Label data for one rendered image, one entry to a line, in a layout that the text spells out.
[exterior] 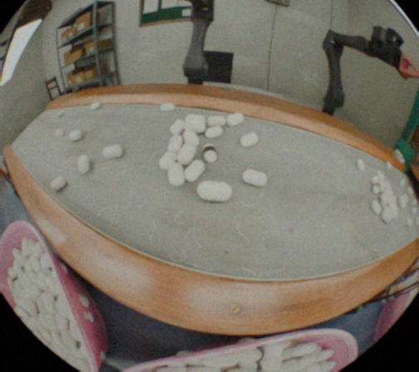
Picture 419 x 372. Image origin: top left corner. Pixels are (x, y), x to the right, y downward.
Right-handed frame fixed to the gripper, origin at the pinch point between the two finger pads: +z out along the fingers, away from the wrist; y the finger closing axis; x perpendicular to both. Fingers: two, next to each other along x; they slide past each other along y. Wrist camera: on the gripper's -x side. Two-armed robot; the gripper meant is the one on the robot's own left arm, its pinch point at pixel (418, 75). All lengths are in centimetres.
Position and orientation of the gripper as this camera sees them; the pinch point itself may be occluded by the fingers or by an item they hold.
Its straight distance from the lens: 55.3
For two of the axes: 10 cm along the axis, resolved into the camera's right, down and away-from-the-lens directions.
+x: -0.5, 6.8, 7.3
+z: -1.2, 7.2, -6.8
